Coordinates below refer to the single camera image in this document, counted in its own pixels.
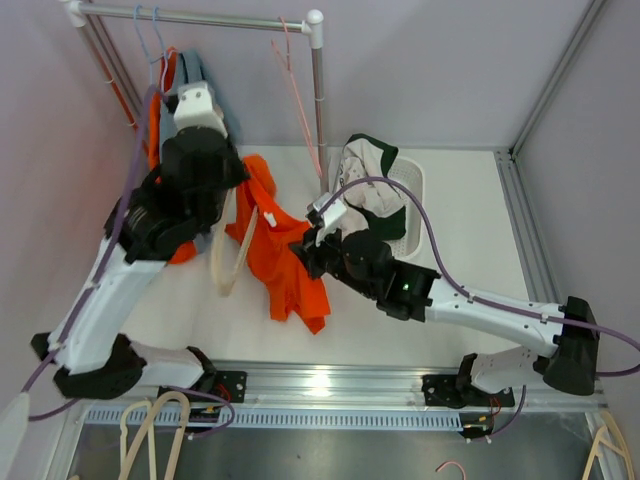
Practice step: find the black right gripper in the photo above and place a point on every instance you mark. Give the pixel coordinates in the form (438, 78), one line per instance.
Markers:
(313, 251)

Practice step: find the orange t shirt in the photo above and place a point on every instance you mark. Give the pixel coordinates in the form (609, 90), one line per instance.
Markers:
(269, 257)
(161, 126)

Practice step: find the green white t shirt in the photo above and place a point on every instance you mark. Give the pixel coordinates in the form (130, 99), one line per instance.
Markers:
(378, 206)

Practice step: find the beige wooden hanger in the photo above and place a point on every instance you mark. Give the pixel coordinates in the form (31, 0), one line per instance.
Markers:
(224, 272)

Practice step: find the pink wire hanger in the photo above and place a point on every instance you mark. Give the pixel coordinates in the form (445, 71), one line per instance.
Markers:
(284, 61)

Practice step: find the grey blue t shirt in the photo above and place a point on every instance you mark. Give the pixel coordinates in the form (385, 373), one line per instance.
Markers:
(208, 206)

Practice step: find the light blue wire hanger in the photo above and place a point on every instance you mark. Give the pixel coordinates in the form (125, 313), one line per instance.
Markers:
(160, 35)

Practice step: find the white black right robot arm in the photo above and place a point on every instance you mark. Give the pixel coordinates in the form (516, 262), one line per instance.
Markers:
(555, 343)

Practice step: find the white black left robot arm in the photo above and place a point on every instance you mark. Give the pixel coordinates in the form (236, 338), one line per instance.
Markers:
(177, 201)

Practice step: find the pink hanger hook floor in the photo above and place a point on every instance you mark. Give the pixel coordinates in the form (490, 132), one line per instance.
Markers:
(453, 464)

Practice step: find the beige hanger bottom right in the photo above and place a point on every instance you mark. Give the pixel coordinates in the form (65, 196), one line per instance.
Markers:
(609, 456)

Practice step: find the white plastic laundry basket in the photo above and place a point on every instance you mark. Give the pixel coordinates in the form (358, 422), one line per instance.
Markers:
(409, 175)

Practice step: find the beige hangers bottom left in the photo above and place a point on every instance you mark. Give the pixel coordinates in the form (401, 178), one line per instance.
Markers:
(146, 431)

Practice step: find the silver white clothes rack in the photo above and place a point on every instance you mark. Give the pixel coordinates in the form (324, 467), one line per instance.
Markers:
(312, 27)

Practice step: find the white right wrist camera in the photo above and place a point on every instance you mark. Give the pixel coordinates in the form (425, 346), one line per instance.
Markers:
(325, 214)

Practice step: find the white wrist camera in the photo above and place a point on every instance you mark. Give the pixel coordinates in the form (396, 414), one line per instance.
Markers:
(197, 107)
(325, 214)

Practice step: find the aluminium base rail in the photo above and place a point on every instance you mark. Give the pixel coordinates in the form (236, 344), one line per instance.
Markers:
(340, 387)

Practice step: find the white slotted cable duct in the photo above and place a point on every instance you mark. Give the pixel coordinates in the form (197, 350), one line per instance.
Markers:
(290, 419)

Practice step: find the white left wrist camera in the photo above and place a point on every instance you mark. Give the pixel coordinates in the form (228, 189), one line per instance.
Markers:
(197, 107)

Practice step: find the blue wire hanger left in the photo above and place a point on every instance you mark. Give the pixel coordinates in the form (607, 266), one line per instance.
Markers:
(147, 54)

